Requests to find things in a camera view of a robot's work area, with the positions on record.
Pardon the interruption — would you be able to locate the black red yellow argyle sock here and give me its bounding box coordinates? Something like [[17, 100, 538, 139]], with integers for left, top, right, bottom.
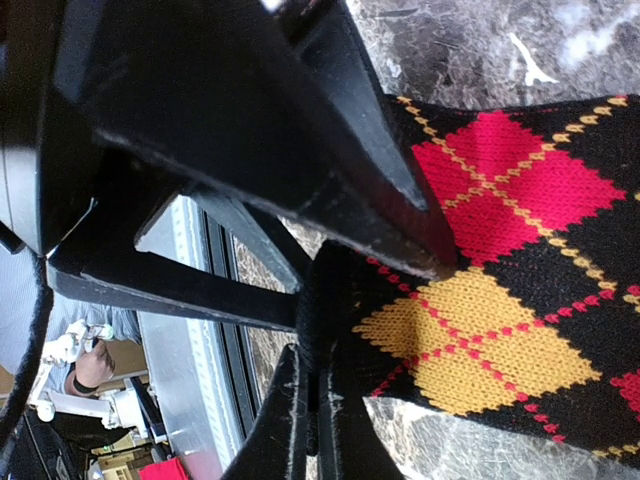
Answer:
[[329, 94, 639, 468]]

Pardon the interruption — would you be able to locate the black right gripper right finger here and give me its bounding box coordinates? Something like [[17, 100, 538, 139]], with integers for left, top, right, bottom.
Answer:
[[318, 363, 400, 480]]

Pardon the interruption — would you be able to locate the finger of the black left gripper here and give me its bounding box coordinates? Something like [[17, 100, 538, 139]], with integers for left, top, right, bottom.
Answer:
[[47, 194, 299, 332], [53, 1, 457, 279]]

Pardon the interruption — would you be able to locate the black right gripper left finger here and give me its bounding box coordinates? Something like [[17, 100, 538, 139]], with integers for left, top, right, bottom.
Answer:
[[223, 344, 308, 480]]

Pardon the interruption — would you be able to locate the person in background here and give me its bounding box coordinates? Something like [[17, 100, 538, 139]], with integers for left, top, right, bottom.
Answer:
[[1, 248, 141, 397]]

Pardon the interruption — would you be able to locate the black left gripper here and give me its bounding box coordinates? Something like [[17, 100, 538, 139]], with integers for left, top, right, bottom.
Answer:
[[0, 0, 101, 261]]

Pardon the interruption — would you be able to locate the white slotted cable duct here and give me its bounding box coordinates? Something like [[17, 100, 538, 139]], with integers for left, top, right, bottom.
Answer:
[[139, 196, 242, 479]]

